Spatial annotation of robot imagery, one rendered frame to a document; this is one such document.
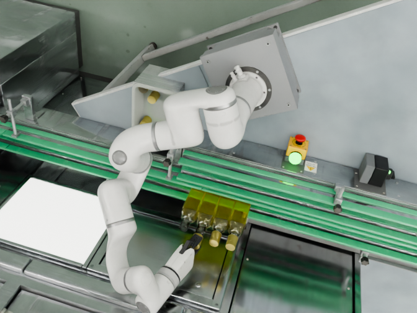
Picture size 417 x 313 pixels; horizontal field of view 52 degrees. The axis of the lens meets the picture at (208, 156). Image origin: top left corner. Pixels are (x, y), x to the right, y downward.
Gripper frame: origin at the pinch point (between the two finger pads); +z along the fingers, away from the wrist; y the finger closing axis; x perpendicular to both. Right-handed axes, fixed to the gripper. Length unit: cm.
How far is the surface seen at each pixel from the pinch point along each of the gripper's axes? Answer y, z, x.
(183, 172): 6.2, 21.9, 19.0
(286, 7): 50, 98, 18
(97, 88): -14, 74, 109
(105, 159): 5.0, 11.6, 48.0
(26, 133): 5, 5, 83
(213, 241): 0.9, 3.8, -4.6
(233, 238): 1.9, 8.0, -9.8
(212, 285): -12.6, -2.4, -9.5
